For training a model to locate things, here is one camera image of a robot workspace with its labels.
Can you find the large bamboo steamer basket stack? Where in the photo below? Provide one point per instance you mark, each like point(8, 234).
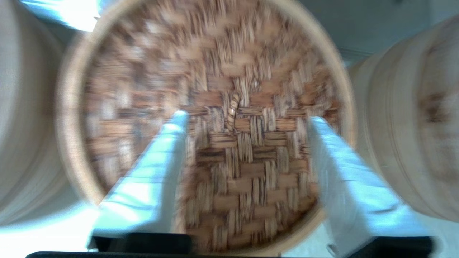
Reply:
point(387, 136)

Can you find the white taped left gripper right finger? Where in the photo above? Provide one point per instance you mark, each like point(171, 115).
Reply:
point(351, 208)

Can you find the woven bamboo lid with loop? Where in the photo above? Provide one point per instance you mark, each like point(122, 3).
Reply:
point(233, 71)

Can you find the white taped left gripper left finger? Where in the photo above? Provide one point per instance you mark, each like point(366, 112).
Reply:
point(147, 193)

